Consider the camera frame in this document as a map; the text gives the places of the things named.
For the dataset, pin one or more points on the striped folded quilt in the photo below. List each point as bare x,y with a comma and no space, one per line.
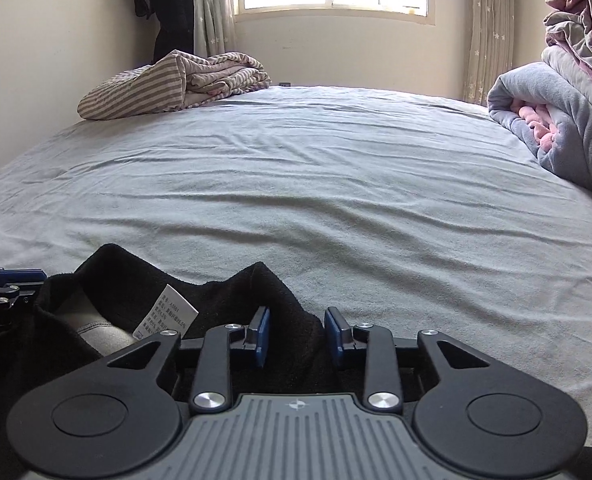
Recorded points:
145,90

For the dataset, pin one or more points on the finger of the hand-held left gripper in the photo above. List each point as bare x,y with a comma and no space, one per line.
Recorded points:
18,275
5,294

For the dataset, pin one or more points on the grey flower-print curtain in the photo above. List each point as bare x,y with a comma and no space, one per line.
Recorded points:
210,5
488,30

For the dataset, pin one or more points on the black hanging clothes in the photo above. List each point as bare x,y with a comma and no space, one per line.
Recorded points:
173,5

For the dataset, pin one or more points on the grey and pink fleece blanket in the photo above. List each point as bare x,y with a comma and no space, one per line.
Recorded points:
571,125

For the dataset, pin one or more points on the grey sheeted bed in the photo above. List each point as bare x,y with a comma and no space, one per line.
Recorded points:
301,185

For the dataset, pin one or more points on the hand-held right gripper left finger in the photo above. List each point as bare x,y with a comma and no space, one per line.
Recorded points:
261,336

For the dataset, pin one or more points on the black fleece garment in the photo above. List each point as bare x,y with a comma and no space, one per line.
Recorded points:
125,285

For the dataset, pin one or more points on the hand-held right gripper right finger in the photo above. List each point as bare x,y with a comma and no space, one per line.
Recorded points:
333,336

